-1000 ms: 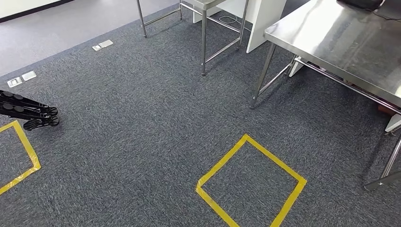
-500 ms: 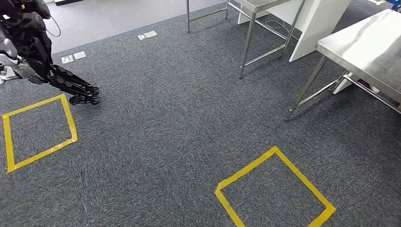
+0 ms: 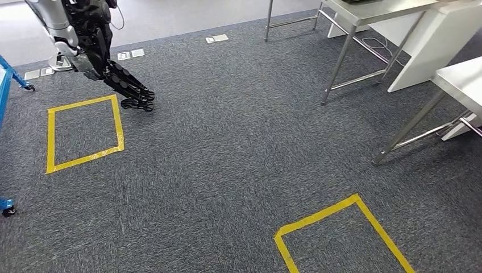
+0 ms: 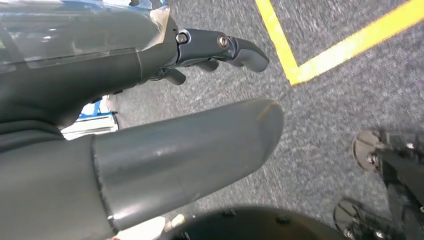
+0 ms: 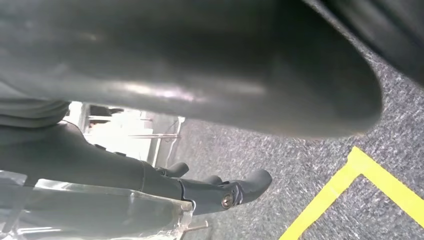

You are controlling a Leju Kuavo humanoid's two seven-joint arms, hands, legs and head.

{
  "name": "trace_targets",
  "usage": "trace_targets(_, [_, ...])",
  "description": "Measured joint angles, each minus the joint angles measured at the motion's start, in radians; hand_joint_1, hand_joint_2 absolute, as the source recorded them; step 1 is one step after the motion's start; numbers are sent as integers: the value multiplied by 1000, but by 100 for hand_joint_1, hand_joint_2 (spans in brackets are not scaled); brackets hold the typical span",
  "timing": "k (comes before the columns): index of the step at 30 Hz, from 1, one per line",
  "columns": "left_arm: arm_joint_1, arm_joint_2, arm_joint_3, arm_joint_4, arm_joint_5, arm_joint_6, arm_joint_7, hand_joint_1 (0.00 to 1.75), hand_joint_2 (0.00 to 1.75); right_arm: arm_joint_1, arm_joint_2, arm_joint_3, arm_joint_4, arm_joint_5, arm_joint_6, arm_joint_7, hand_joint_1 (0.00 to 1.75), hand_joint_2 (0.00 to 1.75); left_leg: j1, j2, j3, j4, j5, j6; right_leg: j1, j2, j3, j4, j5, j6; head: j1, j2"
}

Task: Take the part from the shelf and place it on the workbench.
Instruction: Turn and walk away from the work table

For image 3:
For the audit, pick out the stainless steel workbench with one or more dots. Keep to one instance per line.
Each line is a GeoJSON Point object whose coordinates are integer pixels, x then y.
{"type": "Point", "coordinates": [463, 81]}

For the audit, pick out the blue metal shelf rack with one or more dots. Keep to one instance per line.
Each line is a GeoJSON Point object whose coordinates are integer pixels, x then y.
{"type": "Point", "coordinates": [4, 94]}

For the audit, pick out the silver floor socket plate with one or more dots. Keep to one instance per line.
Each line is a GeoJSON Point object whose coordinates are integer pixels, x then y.
{"type": "Point", "coordinates": [131, 54]}
{"type": "Point", "coordinates": [217, 38]}
{"type": "Point", "coordinates": [39, 73]}

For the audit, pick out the stainless steel table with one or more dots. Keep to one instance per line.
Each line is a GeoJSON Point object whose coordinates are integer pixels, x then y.
{"type": "Point", "coordinates": [376, 13]}

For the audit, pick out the white round stand base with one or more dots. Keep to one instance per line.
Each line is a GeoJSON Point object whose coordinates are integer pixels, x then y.
{"type": "Point", "coordinates": [60, 65]}

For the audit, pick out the white cabinet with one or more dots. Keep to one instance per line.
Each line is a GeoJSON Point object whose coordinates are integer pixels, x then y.
{"type": "Point", "coordinates": [433, 52]}

